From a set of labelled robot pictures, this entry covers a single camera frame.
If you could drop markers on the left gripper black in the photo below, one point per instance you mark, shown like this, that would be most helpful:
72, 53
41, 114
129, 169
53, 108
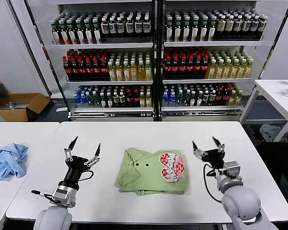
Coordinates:
76, 167

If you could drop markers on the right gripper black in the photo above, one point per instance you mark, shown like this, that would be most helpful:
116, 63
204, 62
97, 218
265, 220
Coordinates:
214, 158

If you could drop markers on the light green polo shirt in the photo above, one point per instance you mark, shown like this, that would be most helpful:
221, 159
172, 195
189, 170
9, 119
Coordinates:
139, 177

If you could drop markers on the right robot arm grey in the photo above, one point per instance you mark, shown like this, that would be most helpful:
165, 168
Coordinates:
242, 201

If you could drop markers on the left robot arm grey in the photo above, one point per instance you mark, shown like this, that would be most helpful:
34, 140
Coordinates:
52, 218

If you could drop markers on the grey clothes pile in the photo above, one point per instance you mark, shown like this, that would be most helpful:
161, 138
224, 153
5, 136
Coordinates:
270, 133

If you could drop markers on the white paper scrap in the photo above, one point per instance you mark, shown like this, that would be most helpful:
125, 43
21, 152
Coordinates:
61, 109

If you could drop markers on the blue label water bottle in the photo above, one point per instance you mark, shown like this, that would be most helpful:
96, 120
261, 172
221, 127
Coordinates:
165, 99
172, 99
83, 100
76, 100

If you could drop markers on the green tinted water bottle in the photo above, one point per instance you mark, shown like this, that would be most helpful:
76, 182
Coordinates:
89, 100
95, 100
186, 99
179, 99

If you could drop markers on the small dark bottle white cap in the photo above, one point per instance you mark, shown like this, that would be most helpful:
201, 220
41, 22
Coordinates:
192, 100
109, 101
102, 101
199, 100

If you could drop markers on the small dark bottle pale label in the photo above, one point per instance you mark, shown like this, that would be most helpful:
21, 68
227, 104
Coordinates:
121, 99
205, 98
115, 99
212, 98

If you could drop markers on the small red cap cola bottle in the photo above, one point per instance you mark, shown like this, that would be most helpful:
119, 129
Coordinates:
225, 98
219, 98
135, 99
129, 99

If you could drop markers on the small yellow tea bottle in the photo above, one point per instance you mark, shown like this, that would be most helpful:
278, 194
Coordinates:
238, 99
142, 100
148, 100
231, 99

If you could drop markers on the open cardboard box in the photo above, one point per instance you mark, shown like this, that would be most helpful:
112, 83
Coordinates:
35, 103

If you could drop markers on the yellow tea bottle white cap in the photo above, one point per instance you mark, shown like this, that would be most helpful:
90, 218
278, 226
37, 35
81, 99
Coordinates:
111, 73
227, 70
126, 73
148, 72
211, 70
235, 70
248, 69
241, 70
140, 72
219, 70
118, 73
133, 73

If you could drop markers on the crumpled light blue shirt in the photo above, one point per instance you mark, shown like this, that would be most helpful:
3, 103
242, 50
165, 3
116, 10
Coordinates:
7, 163

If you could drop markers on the metal rods bundle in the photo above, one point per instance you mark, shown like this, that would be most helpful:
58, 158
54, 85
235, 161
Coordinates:
16, 105

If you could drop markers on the white side table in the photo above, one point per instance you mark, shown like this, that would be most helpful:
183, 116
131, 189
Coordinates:
271, 87

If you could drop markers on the white drinks display cabinet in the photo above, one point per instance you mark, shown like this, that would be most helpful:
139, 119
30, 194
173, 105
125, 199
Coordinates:
212, 43
102, 45

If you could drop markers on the green cap dark tea bottle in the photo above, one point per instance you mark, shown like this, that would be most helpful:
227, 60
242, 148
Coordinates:
177, 30
203, 30
195, 30
96, 33
79, 33
71, 33
63, 33
88, 33
55, 33
169, 30
212, 30
186, 30

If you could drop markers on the white label dark drink bottle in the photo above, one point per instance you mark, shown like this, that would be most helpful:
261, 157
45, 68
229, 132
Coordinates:
137, 26
255, 26
112, 27
129, 26
262, 25
120, 27
238, 26
146, 26
246, 26
104, 27

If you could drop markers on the beige label dark drink bottle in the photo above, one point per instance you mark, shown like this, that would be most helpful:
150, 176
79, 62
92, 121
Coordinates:
221, 26
229, 26

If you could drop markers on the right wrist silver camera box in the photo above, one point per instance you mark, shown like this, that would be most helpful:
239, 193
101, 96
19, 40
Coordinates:
232, 169

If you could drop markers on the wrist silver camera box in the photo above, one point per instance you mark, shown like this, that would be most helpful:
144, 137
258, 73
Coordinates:
232, 169
63, 195

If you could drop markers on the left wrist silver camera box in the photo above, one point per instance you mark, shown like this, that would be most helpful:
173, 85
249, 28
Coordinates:
63, 195

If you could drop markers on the glass cabinet door black frame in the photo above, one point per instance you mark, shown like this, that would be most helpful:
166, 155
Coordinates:
269, 43
37, 48

